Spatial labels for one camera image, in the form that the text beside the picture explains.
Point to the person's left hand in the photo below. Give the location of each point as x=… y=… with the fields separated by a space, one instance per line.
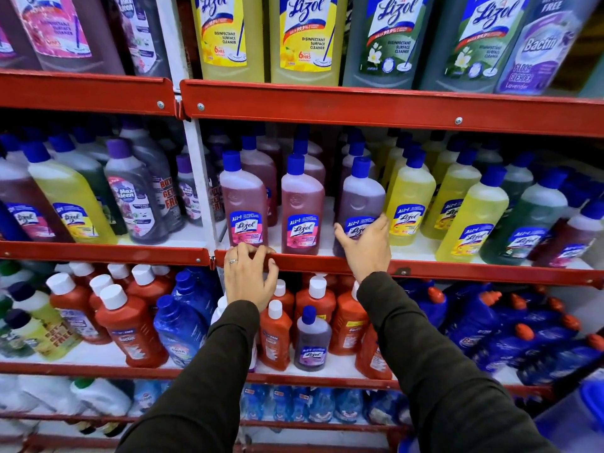
x=247 y=283

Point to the person's right hand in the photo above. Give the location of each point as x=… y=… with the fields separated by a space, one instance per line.
x=370 y=254

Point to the person's left little finger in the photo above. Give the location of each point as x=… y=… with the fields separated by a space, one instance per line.
x=230 y=253

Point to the person's left thumb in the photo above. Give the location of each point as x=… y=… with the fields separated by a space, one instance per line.
x=273 y=269

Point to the person's right thumb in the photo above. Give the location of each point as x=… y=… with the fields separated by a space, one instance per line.
x=342 y=233

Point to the person's left middle finger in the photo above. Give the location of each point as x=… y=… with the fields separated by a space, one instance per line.
x=253 y=252

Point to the purple cleaner bottle blue cap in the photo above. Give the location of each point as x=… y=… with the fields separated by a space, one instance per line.
x=361 y=198

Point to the person's left forearm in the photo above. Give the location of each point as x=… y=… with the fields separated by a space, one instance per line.
x=207 y=382

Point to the person's right forearm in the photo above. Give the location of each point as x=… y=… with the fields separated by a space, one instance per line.
x=424 y=372

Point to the rows of pink cleaner bottles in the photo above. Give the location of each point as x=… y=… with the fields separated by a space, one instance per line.
x=302 y=207

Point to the small grey bottle purple cap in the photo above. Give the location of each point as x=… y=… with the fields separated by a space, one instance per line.
x=188 y=198

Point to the row of purple bottles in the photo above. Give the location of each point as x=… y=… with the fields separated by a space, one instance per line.
x=351 y=155

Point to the small purple cleaner bottle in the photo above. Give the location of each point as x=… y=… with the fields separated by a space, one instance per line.
x=312 y=339

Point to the group of dark blue bottles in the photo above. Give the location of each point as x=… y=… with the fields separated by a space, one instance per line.
x=181 y=325

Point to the grey cleaner bottle purple cap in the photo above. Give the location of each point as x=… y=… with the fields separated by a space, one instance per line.
x=134 y=198
x=158 y=169

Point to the group of red white-capped bottles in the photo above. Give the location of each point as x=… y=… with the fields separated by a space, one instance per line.
x=132 y=325

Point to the rows of yellow cleaner bottles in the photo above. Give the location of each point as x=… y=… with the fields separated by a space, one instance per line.
x=465 y=216

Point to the row of light blue bottles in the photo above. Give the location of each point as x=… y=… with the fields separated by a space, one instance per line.
x=325 y=403

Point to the green cleaner bottle blue cap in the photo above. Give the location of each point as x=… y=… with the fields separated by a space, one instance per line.
x=92 y=174

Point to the yellow cleaner bottle blue cap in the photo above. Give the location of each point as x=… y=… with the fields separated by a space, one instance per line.
x=71 y=202

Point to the rows of green cleaner bottles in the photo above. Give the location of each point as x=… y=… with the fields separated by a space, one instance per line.
x=524 y=221

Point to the white bottle green cap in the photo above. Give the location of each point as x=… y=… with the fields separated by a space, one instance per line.
x=101 y=396

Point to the large green cleaner bottle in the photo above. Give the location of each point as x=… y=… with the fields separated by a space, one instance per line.
x=476 y=42
x=387 y=42

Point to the large yellow cleaner bottle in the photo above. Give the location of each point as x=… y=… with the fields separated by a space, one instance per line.
x=226 y=37
x=306 y=37

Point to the pile of blue orange-capped bottles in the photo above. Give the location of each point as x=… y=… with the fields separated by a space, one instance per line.
x=519 y=334

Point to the group of yellow dark-capped bottles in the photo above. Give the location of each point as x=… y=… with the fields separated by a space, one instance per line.
x=33 y=325

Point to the pink cleaner bottle blue cap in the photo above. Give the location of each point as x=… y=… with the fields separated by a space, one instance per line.
x=23 y=202
x=573 y=235

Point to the large grey cleaner bottle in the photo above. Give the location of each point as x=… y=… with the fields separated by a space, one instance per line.
x=139 y=32

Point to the large lavender floor cleaner bottle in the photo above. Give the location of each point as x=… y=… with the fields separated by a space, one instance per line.
x=542 y=51

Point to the large pink label cleaner bottle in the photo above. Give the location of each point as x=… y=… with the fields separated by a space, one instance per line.
x=12 y=47
x=56 y=28

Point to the blue plastic container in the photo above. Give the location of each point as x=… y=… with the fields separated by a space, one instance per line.
x=575 y=419

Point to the white shelf upright post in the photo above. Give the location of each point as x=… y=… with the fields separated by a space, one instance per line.
x=198 y=150

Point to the red metal shelf rail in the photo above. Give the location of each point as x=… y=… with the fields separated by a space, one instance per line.
x=448 y=271
x=85 y=91
x=94 y=370
x=71 y=416
x=377 y=108
x=94 y=253

